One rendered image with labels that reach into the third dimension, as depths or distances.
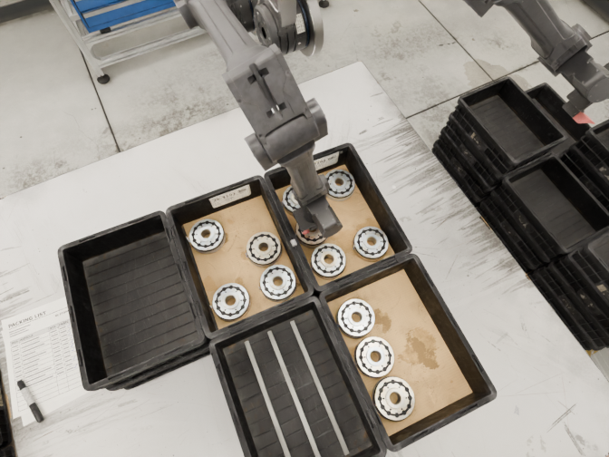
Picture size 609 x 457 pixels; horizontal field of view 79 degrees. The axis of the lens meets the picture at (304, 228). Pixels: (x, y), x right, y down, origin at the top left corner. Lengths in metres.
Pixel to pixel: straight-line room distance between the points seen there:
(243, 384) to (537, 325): 0.93
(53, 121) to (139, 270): 1.81
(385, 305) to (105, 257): 0.84
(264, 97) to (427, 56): 2.54
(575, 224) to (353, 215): 1.17
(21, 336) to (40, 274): 0.20
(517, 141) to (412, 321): 1.16
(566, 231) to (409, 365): 1.16
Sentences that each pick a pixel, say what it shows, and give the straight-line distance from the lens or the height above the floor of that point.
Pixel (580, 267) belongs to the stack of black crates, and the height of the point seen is 0.49.
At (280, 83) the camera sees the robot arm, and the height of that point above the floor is 1.55.
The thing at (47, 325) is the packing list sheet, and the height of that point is 0.70.
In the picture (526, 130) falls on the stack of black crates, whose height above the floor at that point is 0.49.
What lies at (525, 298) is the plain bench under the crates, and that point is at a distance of 1.43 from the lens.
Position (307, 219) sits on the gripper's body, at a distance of 1.01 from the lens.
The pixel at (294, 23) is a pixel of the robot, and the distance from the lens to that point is 1.16.
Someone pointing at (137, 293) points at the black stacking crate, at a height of 0.83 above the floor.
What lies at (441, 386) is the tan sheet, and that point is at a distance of 1.13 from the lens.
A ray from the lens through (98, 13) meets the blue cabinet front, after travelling 2.69.
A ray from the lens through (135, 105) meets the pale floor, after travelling 2.73.
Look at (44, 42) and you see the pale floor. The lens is 3.41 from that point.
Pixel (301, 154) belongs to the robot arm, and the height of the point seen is 1.44.
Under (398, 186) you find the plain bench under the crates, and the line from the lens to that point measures 1.42.
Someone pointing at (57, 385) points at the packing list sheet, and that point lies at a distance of 1.38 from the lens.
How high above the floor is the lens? 1.89
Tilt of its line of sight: 67 degrees down
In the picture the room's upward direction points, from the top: 2 degrees clockwise
